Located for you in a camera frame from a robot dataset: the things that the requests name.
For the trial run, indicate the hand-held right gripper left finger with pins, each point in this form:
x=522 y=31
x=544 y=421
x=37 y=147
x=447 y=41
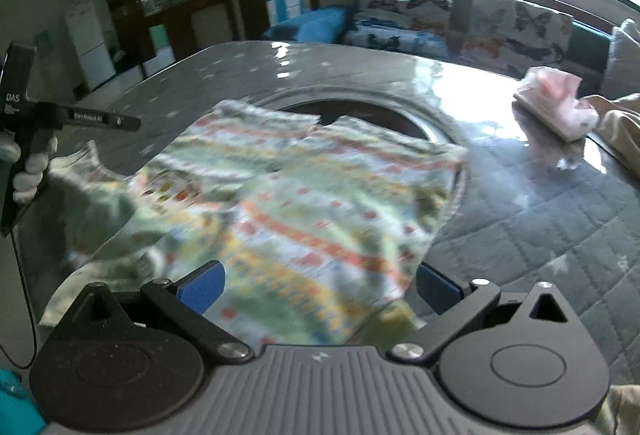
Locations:
x=202 y=289

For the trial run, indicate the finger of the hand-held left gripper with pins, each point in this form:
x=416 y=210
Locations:
x=122 y=121

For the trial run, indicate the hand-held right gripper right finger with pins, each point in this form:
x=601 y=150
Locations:
x=437 y=289

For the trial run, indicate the green patterned garment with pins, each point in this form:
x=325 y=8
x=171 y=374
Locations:
x=325 y=215

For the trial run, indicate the person's left hand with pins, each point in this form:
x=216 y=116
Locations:
x=35 y=163

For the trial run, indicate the white refrigerator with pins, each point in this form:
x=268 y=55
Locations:
x=90 y=45

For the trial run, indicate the round black induction hob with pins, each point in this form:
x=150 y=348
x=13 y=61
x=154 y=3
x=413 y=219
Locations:
x=380 y=115

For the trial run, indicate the teal railing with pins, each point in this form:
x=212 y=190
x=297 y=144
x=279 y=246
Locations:
x=285 y=0

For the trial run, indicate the blue ottoman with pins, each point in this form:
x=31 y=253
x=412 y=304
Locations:
x=310 y=25

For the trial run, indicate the teal object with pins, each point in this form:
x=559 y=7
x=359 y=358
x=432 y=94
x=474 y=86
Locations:
x=17 y=402

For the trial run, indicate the pink tissue packet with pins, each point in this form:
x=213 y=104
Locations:
x=552 y=102

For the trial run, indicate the pale yellow cloth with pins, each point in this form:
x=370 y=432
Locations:
x=620 y=412

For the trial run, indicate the cream garment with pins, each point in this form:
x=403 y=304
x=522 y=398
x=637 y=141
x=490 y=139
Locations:
x=620 y=130

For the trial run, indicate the small butterfly print cushion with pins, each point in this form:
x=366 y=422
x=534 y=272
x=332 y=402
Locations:
x=405 y=12
x=395 y=42

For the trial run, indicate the large butterfly print cushion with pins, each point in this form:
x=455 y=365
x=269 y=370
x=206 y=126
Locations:
x=515 y=35

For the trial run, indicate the blue sofa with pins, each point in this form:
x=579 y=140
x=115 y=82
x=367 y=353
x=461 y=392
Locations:
x=590 y=50

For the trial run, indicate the grey pillow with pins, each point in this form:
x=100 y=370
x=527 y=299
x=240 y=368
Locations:
x=625 y=60

